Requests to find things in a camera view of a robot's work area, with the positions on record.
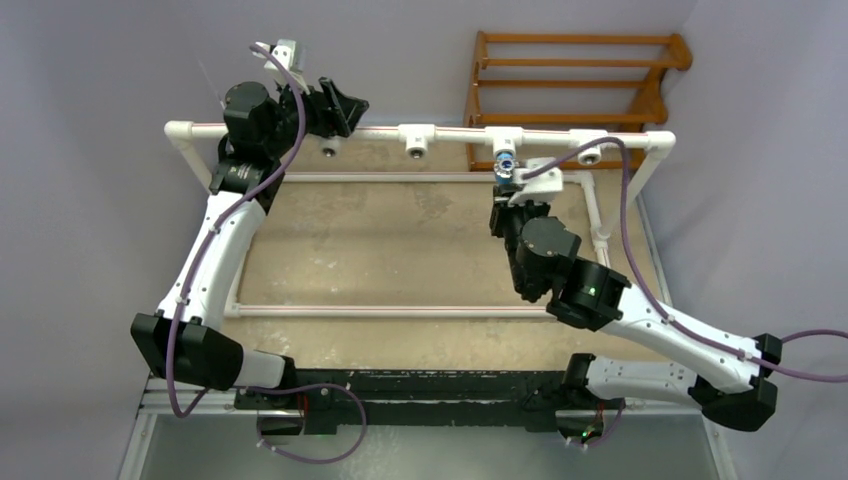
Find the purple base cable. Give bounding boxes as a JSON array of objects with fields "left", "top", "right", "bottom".
[
  {"left": 256, "top": 382, "right": 368, "bottom": 466},
  {"left": 566, "top": 404, "right": 625, "bottom": 452}
]

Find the blue plastic water faucet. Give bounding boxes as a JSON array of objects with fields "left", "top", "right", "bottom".
[{"left": 493, "top": 150, "right": 516, "bottom": 185}]

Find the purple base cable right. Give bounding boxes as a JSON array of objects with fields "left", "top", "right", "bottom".
[{"left": 566, "top": 404, "right": 625, "bottom": 452}]

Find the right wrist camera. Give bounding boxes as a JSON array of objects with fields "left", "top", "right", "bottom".
[{"left": 507, "top": 157, "right": 564, "bottom": 207}]

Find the wooden rack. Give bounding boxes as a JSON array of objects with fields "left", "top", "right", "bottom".
[{"left": 463, "top": 31, "right": 693, "bottom": 133}]

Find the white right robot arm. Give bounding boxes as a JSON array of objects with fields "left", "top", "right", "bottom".
[{"left": 489, "top": 185, "right": 782, "bottom": 432}]

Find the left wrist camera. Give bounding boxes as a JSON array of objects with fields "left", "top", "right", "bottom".
[{"left": 252, "top": 39, "right": 308, "bottom": 91}]

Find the white PVC pipe frame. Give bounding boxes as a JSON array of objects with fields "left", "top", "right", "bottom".
[{"left": 166, "top": 124, "right": 676, "bottom": 325}]

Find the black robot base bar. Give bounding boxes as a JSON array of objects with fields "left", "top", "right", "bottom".
[{"left": 235, "top": 368, "right": 622, "bottom": 435}]

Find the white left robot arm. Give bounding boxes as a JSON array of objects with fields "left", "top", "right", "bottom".
[{"left": 130, "top": 77, "right": 369, "bottom": 409}]

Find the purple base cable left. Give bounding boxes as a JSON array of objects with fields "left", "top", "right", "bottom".
[{"left": 256, "top": 382, "right": 368, "bottom": 466}]

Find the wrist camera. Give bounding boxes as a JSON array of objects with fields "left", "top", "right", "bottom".
[
  {"left": 252, "top": 39, "right": 308, "bottom": 91},
  {"left": 507, "top": 157, "right": 564, "bottom": 207}
]

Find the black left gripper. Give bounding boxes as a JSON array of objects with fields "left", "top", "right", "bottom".
[{"left": 265, "top": 75, "right": 365, "bottom": 158}]

